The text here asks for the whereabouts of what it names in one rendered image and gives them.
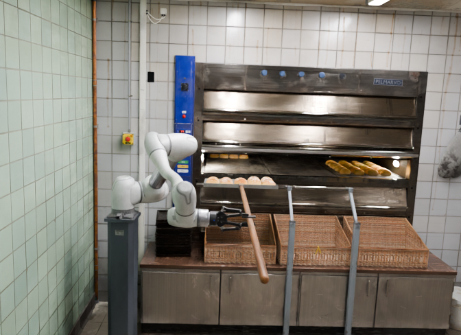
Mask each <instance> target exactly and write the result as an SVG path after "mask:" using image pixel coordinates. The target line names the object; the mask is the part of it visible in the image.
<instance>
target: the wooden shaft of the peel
mask: <svg viewBox="0 0 461 335"><path fill-rule="evenodd" d="M239 189H240V192H241V198H242V202H243V205H244V211H245V213H248V214H249V215H250V216H251V212H250V208H249V205H248V201H247V198H246V193H245V191H244V187H243V186H240V187H239ZM246 219H247V223H248V228H249V232H250V238H251V241H252V247H253V250H254V254H255V259H256V263H257V268H258V271H259V277H260V281H261V283H263V284H267V283H268V282H269V277H268V272H267V270H266V267H265V262H264V259H263V255H262V252H261V247H260V245H259V241H258V237H257V233H256V230H255V226H254V222H253V220H252V218H246Z"/></svg>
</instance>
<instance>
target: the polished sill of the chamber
mask: <svg viewBox="0 0 461 335"><path fill-rule="evenodd" d="M212 176H214V177H216V178H224V177H229V178H231V179H236V178H244V179H249V178H250V177H251V176H256V177H258V178H259V180H261V179H262V178H263V177H270V178H271V179H272V180H273V181H314V182H336V183H380V184H402V185H409V180H407V179H406V178H364V177H342V176H299V175H277V174H234V173H212V172H201V176H200V178H210V177H212Z"/></svg>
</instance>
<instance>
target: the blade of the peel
mask: <svg viewBox="0 0 461 335"><path fill-rule="evenodd" d="M206 180H207V178H206V179H205V180H204V186H203V187H234V188H239V184H234V181H235V179H232V181H233V184H226V183H206ZM244 188H256V189H279V186H278V185H277V184H276V185H249V184H244Z"/></svg>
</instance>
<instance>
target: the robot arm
mask: <svg viewBox="0 0 461 335"><path fill-rule="evenodd" d="M144 146H145V151H146V152H147V155H148V156H149V158H150V160H151V161H152V162H153V164H154V165H155V166H156V169H155V170H154V172H153V174H152V175H149V176H148V177H147V178H145V179H143V180H142V181H139V182H136V181H134V179H133V178H132V177H131V176H127V175H124V176H118V177H117V178H116V179H115V180H114V182H113V186H112V189H111V205H112V209H111V213H110V214H109V215H107V216H106V218H116V219H118V220H119V219H129V220H132V219H134V217H135V216H136V215H137V214H138V213H139V211H136V210H134V206H135V205H137V204H139V203H156V202H159V201H162V200H164V199H165V198H166V197H167V195H168V193H169V188H168V185H167V183H166V182H165V181H166V180H168V181H170V182H171V183H172V186H173V187H172V189H171V194H172V200H173V203H174V206H175V207H172V208H171V209H169V210H168V211H167V221H168V223H169V224H170V225H172V226H175V227H183V228H191V227H208V224H209V226H218V227H220V229H221V230H222V232H224V231H234V230H240V229H241V227H248V223H247V222H241V223H238V222H231V221H228V220H227V218H230V217H237V216H242V218H256V216H250V215H249V214H248V213H242V212H241V210H240V209H233V208H228V207H225V206H223V207H222V210H221V211H210V212H209V210H208V209H196V190H195V188H194V186H193V185H192V184H191V183H190V182H188V181H183V180H182V179H181V177H180V176H179V175H178V174H177V173H175V171H173V169H174V167H175V166H176V164H177V162H179V161H182V160H183V159H184V158H186V157H188V156H190V155H192V154H194V153H195V152H196V150H197V147H198V144H197V141H196V139H195V138H194V137H193V136H191V135H188V134H182V133H172V134H166V135H164V134H158V133H157V132H149V133H147V134H146V136H145V140H144ZM223 211H233V212H238V213H231V214H225V213H224V212H223ZM225 224H230V225H234V226H238V227H223V226H224V225H225Z"/></svg>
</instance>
